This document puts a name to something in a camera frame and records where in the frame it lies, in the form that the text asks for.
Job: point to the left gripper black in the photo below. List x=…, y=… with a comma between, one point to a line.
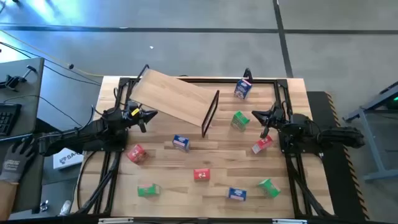
x=135, y=117

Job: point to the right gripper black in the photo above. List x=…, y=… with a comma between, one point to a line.
x=276, y=116

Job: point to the green Apple Jacks cereal box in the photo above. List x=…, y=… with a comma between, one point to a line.
x=239, y=121
x=148, y=189
x=269, y=188

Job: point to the red Froot Loops cereal box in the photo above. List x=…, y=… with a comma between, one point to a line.
x=201, y=174
x=262, y=144
x=136, y=153

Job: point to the blue Frosted Flakes cereal box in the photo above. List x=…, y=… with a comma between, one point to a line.
x=237, y=193
x=242, y=88
x=181, y=142

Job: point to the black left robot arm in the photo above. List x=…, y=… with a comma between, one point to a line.
x=77, y=137

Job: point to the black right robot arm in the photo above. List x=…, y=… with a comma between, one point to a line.
x=339, y=137

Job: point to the person's forearm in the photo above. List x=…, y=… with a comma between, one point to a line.
x=6, y=199

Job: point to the yellow label tag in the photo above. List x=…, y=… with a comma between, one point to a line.
x=134, y=112

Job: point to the black table edge clamp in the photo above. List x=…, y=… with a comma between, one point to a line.
x=247, y=74

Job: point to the white printed cardboard box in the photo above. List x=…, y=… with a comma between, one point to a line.
x=66, y=159

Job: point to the black mat with hazard stripes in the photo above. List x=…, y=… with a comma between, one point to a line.
x=334, y=193

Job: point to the dark grey desk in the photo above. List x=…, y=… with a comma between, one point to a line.
x=32, y=105

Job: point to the person's foot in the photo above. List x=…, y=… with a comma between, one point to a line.
x=65, y=208

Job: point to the shiny metal clamp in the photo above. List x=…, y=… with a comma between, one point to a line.
x=44, y=206

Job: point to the person's hand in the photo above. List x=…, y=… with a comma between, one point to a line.
x=17, y=158

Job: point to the black desk clamp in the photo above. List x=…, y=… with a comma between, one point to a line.
x=14, y=81

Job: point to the black keyboard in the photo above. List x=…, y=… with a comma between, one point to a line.
x=9, y=118

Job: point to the wooden shelf with black frame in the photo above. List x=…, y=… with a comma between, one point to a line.
x=174, y=96

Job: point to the black aluminium rail frame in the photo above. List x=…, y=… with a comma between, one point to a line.
x=282, y=84

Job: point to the silver metal bracket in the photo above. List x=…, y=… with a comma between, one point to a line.
x=289, y=221
x=115, y=220

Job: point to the blue-grey metal table frame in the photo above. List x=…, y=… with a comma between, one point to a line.
x=381, y=175

